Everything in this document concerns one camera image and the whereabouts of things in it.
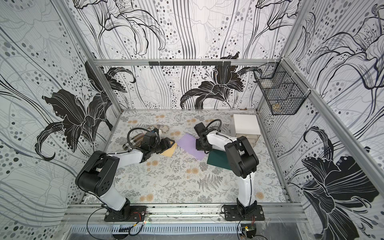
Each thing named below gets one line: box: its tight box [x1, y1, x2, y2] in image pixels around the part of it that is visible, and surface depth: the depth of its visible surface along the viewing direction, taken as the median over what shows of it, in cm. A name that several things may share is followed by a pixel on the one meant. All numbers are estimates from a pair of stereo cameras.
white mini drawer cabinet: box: [231, 114, 261, 148], surface depth 95 cm
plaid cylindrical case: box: [122, 133, 144, 151], surface depth 99 cm
